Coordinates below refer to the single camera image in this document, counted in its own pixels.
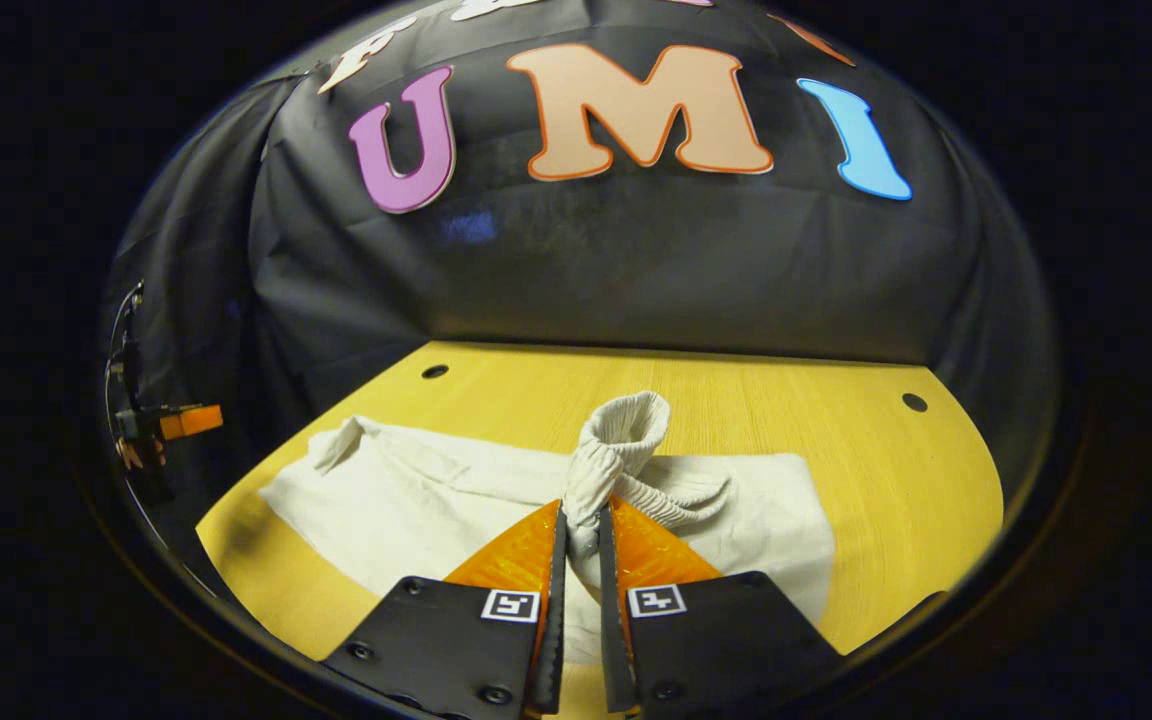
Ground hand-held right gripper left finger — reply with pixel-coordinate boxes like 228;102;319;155
321;500;569;719

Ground black backdrop cloth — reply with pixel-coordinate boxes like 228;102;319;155
101;0;1062;521

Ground white jeans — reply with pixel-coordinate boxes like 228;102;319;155
258;390;837;666

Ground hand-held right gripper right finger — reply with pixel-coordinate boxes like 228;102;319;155
598;497;845;717

